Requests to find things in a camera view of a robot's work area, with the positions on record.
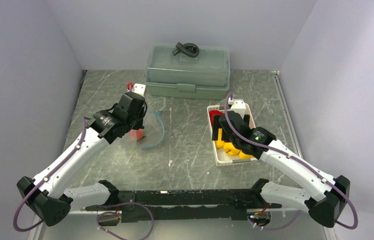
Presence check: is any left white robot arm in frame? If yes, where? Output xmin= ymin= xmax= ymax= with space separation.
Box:
xmin=13 ymin=91 xmax=147 ymax=232

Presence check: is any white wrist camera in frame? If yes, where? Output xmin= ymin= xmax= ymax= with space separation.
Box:
xmin=127 ymin=82 xmax=146 ymax=96
xmin=227 ymin=99 xmax=247 ymax=125

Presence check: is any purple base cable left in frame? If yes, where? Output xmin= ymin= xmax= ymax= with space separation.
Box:
xmin=95 ymin=201 xmax=156 ymax=240

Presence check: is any yellow apple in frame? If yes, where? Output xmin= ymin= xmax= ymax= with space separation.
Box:
xmin=223 ymin=142 xmax=240 ymax=156

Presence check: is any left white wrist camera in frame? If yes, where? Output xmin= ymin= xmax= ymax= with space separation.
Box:
xmin=127 ymin=82 xmax=146 ymax=96

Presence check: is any red bell pepper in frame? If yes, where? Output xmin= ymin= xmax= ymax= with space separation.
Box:
xmin=209 ymin=110 xmax=223 ymax=126

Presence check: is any clear zip top bag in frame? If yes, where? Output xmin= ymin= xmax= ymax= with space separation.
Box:
xmin=120 ymin=111 xmax=165 ymax=152

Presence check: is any green plastic storage box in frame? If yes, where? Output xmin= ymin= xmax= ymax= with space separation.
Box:
xmin=145 ymin=43 xmax=231 ymax=100

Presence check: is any white perforated plastic basket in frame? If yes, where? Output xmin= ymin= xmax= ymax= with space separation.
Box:
xmin=207 ymin=105 xmax=258 ymax=167

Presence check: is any pink peach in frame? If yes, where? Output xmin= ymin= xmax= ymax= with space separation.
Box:
xmin=129 ymin=129 xmax=144 ymax=141

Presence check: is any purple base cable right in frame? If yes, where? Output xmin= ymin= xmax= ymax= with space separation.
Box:
xmin=248 ymin=205 xmax=305 ymax=232

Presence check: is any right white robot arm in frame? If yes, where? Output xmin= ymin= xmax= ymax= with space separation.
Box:
xmin=210 ymin=111 xmax=351 ymax=228

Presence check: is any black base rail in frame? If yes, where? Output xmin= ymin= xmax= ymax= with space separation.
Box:
xmin=107 ymin=188 xmax=282 ymax=223

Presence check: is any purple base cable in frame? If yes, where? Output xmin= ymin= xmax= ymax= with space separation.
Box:
xmin=95 ymin=201 xmax=156 ymax=240
xmin=248 ymin=205 xmax=305 ymax=232

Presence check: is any black knotted hose piece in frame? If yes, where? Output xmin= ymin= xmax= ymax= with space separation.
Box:
xmin=172 ymin=42 xmax=201 ymax=59

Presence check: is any small yellow fruit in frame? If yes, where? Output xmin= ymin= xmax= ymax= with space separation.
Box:
xmin=215 ymin=128 xmax=225 ymax=149

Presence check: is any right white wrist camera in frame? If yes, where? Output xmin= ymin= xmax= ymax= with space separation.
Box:
xmin=227 ymin=99 xmax=247 ymax=125

